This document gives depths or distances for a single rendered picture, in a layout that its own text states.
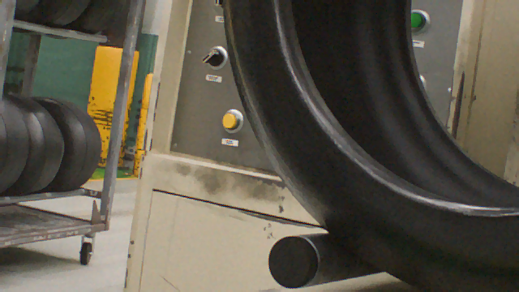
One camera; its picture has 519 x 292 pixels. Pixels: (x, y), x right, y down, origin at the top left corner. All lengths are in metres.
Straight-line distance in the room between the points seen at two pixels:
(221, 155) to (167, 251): 0.18
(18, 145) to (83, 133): 0.73
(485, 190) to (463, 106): 0.50
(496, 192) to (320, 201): 0.26
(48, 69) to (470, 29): 10.31
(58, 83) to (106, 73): 1.04
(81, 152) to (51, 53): 6.50
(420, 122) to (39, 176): 3.92
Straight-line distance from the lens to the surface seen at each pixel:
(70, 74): 11.58
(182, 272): 1.78
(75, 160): 5.27
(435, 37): 1.64
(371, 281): 1.09
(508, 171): 1.20
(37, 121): 4.95
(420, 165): 1.12
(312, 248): 0.89
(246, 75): 0.92
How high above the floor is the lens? 1.04
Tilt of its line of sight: 3 degrees down
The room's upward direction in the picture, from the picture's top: 9 degrees clockwise
